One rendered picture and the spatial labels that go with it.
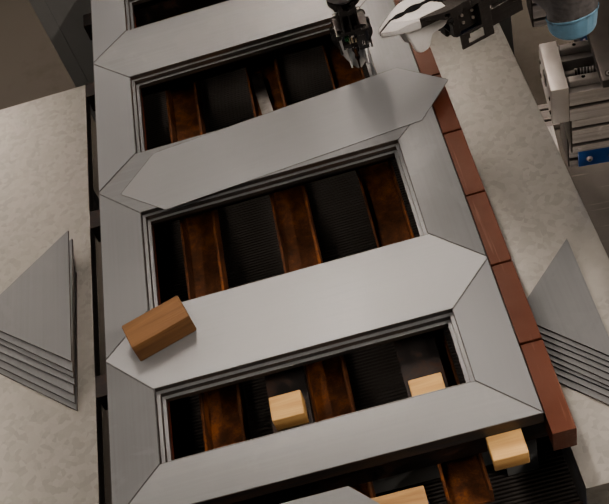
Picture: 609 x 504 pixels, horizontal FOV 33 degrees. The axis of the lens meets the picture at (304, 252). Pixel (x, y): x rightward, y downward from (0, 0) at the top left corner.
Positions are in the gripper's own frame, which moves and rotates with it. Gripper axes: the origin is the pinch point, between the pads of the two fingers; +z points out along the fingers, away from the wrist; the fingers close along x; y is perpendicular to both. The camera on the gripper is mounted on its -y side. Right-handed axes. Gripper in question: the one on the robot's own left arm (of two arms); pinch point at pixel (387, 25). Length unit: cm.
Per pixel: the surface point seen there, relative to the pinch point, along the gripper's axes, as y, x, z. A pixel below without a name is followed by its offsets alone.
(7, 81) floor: 112, 258, 60
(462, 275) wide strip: 61, 8, -4
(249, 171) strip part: 54, 57, 17
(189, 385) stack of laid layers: 60, 17, 49
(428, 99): 55, 50, -23
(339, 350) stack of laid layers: 63, 9, 22
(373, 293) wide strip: 60, 14, 11
